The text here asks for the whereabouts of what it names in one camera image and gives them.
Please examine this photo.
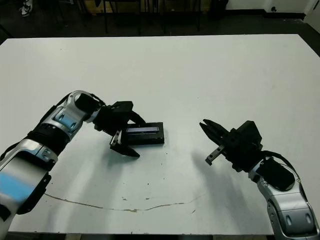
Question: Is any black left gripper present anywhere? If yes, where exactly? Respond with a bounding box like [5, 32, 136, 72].
[92, 106, 148, 159]

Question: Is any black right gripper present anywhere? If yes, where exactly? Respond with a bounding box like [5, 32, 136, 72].
[199, 119, 264, 173]

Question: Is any black box lid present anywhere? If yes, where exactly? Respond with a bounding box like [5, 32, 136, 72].
[124, 121, 165, 146]

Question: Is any black waste bin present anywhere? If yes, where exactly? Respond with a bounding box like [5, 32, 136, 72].
[209, 0, 230, 21]

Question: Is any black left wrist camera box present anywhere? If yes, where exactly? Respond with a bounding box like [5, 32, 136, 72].
[111, 100, 134, 115]

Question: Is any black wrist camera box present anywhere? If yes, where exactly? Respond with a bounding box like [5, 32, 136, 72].
[111, 100, 134, 115]
[236, 120, 263, 150]

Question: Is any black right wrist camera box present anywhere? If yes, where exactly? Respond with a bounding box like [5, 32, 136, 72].
[236, 120, 263, 150]

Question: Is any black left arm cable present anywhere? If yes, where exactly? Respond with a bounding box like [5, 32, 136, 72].
[88, 92, 109, 109]

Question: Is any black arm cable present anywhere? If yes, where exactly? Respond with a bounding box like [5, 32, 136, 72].
[88, 92, 109, 109]
[262, 149, 305, 183]

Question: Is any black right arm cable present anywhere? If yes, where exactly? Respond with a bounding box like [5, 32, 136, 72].
[262, 149, 305, 183]

